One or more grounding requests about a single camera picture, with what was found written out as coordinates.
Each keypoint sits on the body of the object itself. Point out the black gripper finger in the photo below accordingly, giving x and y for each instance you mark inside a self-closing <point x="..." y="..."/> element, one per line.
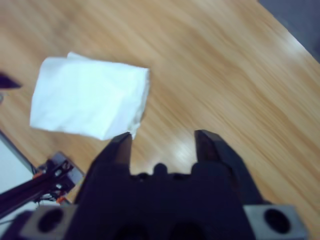
<point x="222" y="160"/>
<point x="9" y="81"/>
<point x="116" y="152"/>

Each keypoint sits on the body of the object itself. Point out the white Unitree T-shirt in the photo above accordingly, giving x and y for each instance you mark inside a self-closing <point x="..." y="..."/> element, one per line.
<point x="90" y="97"/>

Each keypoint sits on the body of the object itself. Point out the white block with dark post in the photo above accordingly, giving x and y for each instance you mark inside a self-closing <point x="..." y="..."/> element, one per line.
<point x="45" y="182"/>

